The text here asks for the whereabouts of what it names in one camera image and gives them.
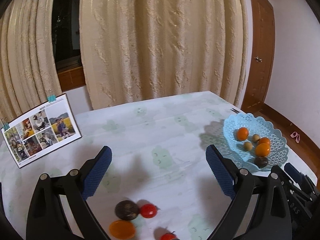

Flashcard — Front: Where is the dark brown passion fruit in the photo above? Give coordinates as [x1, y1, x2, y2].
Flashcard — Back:
[254, 157, 268, 168]
[114, 200, 139, 221]

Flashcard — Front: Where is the tan longan fruit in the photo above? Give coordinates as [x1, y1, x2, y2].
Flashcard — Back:
[244, 141, 253, 151]
[252, 134, 260, 143]

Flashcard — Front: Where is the orange tangerine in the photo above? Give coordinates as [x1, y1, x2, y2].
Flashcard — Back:
[255, 143, 270, 157]
[236, 127, 249, 141]
[258, 137, 271, 145]

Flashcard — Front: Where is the orange persimmon fruit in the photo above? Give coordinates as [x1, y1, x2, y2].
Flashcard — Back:
[109, 220, 136, 239]

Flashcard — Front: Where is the red cherry tomato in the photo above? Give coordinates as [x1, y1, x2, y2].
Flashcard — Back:
[139, 203, 158, 219]
[160, 232, 179, 240]

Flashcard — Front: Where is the light blue lattice basket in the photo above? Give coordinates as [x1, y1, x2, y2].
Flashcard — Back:
[222, 113, 289, 173]

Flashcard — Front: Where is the pink slippers pair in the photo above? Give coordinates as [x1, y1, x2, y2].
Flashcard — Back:
[290, 131, 300, 144]

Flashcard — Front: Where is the pale green patterned tablecloth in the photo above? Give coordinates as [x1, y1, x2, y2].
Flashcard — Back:
[1, 92, 236, 239]

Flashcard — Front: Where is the photo collage card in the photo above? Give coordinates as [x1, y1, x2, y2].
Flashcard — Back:
[1, 94, 82, 168]

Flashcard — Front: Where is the teal binder clip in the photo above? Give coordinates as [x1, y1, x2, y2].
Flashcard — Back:
[1, 118, 10, 131]
[47, 95, 56, 102]

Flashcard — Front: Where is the brown wooden door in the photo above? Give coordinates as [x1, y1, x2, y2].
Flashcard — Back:
[241, 0, 275, 113]

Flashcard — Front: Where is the silver door knob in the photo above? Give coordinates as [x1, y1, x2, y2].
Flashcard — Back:
[255, 56, 262, 62]

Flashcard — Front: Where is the beige left curtain panel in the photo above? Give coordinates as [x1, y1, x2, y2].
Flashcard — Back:
[1, 0, 62, 122]

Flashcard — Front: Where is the beige patterned curtain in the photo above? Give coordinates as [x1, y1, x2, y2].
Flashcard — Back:
[79, 0, 248, 109]

